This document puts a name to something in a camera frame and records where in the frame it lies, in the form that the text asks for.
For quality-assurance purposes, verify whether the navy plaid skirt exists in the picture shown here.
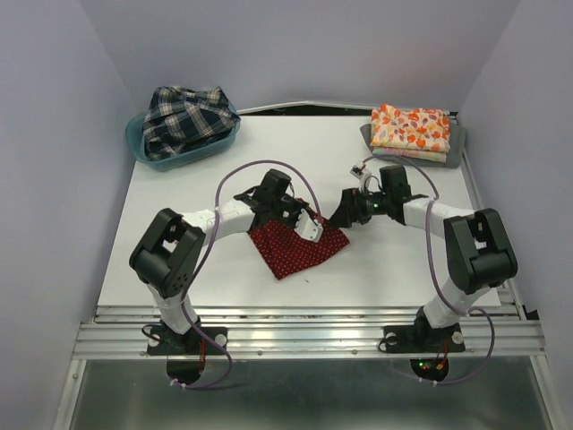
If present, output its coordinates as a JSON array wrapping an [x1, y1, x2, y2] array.
[[141, 86, 240, 161]]

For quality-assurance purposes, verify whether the pale folded skirt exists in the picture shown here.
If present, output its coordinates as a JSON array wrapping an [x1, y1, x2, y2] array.
[[372, 147, 447, 164]]

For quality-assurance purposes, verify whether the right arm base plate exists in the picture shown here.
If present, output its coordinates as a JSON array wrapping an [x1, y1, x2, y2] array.
[[378, 324, 466, 354]]

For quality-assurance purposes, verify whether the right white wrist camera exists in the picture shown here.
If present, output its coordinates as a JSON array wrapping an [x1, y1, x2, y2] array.
[[350, 161, 380, 194]]

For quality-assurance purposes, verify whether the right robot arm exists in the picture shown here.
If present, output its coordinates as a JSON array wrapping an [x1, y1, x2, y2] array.
[[328, 162, 517, 354]]

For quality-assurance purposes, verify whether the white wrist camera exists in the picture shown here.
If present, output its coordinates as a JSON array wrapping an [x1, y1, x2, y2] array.
[[350, 161, 380, 194], [295, 210, 323, 243]]

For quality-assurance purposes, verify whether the red polka dot skirt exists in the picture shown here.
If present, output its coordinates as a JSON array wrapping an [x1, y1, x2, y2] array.
[[248, 221, 350, 280]]

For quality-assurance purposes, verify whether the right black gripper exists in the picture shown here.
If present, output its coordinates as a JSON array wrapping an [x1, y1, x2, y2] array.
[[325, 185, 391, 228]]

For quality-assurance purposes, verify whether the orange floral folded skirt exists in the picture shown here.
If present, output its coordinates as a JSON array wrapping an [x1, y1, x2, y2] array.
[[371, 104, 450, 154]]

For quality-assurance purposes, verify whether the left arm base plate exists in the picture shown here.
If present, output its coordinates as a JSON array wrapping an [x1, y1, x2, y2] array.
[[141, 324, 223, 357]]

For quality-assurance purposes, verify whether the grey tray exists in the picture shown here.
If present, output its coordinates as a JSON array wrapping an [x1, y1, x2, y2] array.
[[359, 124, 467, 169]]

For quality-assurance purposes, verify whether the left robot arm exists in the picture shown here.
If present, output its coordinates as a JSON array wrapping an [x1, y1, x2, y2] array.
[[129, 168, 323, 356]]

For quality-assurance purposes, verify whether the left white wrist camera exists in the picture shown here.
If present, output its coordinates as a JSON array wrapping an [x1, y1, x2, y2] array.
[[295, 210, 323, 243]]

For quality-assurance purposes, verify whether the teal plastic basket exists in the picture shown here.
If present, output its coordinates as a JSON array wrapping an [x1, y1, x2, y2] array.
[[124, 113, 241, 172]]

